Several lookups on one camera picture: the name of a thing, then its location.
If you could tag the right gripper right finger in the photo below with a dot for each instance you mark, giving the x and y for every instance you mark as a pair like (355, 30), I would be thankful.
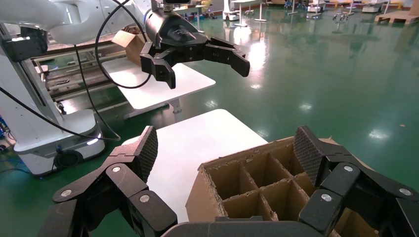
(347, 183)

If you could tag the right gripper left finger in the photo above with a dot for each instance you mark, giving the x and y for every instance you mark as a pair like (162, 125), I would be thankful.
(114, 193)

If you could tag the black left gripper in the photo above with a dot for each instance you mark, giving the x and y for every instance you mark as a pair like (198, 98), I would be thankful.
(176, 36)

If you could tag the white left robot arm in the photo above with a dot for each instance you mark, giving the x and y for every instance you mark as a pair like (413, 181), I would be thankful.
(32, 9)

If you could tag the small open cardboard box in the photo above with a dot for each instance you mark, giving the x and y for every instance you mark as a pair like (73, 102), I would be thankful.
(131, 49)

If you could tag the cardboard box with dividers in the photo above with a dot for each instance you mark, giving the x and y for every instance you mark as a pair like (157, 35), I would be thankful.
(242, 183)

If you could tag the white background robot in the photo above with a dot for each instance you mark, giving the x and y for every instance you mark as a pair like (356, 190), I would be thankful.
(229, 13)

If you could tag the small white background table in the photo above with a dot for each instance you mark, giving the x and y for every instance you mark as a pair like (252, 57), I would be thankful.
(248, 1)

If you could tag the white robot body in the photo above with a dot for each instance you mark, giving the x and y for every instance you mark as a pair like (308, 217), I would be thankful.
(32, 130)

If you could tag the wooden pallet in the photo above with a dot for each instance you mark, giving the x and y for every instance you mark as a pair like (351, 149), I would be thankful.
(396, 17)

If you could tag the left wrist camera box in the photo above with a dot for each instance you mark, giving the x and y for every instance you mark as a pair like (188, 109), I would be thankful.
(173, 1)

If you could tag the metal frame rack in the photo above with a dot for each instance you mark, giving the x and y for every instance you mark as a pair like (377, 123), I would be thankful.
(65, 81)

